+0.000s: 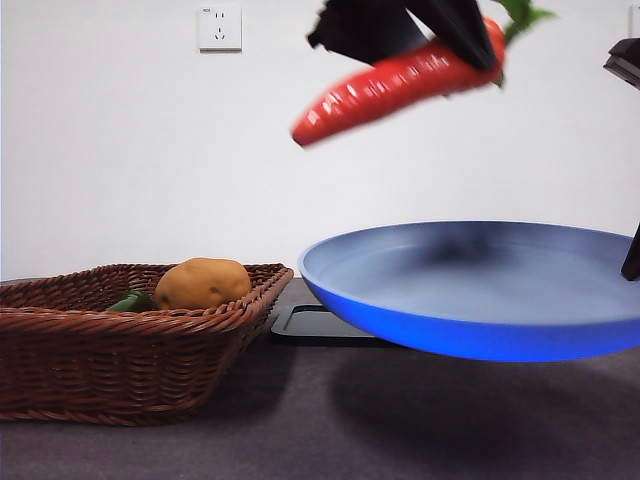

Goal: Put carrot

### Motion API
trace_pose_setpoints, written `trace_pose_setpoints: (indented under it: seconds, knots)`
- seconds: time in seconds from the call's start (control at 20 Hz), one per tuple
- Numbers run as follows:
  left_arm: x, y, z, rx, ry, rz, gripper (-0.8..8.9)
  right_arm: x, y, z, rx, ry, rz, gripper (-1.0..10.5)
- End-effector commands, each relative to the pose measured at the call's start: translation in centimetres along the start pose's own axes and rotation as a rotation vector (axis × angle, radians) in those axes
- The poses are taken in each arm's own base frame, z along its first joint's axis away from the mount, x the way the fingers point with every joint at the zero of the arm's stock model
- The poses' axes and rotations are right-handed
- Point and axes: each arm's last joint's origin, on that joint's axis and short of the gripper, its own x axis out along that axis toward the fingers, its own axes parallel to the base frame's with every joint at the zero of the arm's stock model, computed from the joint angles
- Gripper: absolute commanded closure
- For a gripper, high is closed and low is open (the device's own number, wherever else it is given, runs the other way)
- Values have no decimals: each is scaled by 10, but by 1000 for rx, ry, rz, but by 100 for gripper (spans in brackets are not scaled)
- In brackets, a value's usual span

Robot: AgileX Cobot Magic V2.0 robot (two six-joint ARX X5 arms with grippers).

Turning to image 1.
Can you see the blue round plate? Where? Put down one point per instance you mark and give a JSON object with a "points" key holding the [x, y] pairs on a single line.
{"points": [[450, 300]]}

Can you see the orange carrot with green leaves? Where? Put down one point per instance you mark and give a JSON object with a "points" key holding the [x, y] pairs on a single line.
{"points": [[380, 92]]}

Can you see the black flat tray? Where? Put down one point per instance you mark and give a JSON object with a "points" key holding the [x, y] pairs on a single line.
{"points": [[305, 335]]}

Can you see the white wall socket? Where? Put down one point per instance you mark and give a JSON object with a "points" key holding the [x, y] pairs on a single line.
{"points": [[220, 27]]}

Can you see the green chili pepper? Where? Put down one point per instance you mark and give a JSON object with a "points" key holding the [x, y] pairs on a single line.
{"points": [[131, 302]]}

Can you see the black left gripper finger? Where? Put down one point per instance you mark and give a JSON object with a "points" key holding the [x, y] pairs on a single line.
{"points": [[365, 30], [465, 35]]}

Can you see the yellow-brown potato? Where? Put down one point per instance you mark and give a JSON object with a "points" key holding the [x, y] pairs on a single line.
{"points": [[202, 282]]}

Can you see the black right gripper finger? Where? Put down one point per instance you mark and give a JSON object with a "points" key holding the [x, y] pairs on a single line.
{"points": [[633, 260]]}

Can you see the brown wicker basket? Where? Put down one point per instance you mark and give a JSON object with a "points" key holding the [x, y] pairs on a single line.
{"points": [[125, 365]]}

